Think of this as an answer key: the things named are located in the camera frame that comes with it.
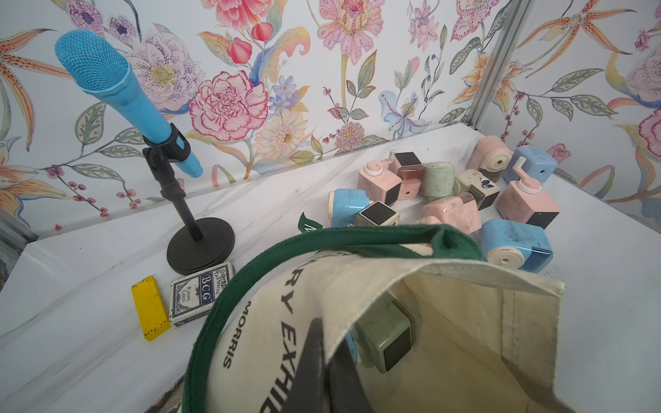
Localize cream green tote bag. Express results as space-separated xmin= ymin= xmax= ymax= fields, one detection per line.
xmin=181 ymin=225 xmax=570 ymax=412

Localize yellow rectangular block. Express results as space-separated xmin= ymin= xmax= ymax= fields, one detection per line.
xmin=131 ymin=275 xmax=170 ymax=342

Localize pink square pencil sharpener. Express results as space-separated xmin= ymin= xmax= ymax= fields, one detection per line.
xmin=413 ymin=193 xmax=482 ymax=235

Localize cream pencil sharpener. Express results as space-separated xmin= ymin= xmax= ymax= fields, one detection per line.
xmin=453 ymin=169 xmax=501 ymax=211

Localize pink lever pencil sharpener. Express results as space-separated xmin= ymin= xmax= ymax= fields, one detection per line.
xmin=496 ymin=157 xmax=560 ymax=229

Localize blue cube pencil sharpener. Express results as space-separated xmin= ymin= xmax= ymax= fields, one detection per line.
xmin=502 ymin=146 xmax=558 ymax=184

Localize blue round-front pencil sharpener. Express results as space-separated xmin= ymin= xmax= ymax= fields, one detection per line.
xmin=480 ymin=220 xmax=554 ymax=273

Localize large pink pencil sharpener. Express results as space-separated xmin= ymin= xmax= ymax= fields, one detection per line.
xmin=357 ymin=159 xmax=402 ymax=207

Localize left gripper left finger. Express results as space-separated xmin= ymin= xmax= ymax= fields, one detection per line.
xmin=282 ymin=318 xmax=325 ymax=413

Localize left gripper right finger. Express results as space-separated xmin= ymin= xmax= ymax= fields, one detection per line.
xmin=328 ymin=331 xmax=374 ymax=413

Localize small pink pencil sharpener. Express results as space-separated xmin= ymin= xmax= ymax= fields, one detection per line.
xmin=388 ymin=150 xmax=424 ymax=201

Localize black microphone stand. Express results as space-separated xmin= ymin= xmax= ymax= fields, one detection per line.
xmin=143 ymin=126 xmax=236 ymax=275

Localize pink round pencil sharpener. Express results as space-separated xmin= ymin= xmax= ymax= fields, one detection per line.
xmin=466 ymin=135 xmax=513 ymax=182

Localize mint green pencil sharpener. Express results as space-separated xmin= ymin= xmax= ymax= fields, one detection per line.
xmin=420 ymin=161 xmax=455 ymax=201

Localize pale green cube sharpener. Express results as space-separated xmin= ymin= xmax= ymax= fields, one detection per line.
xmin=355 ymin=201 xmax=400 ymax=227

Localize light blue pencil sharpener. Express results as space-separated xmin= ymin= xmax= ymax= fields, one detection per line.
xmin=328 ymin=189 xmax=371 ymax=228

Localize sage green cube sharpener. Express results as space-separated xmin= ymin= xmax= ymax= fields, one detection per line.
xmin=354 ymin=293 xmax=414 ymax=373

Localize blue playing card box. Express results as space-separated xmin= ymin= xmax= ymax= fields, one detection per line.
xmin=169 ymin=262 xmax=235 ymax=327

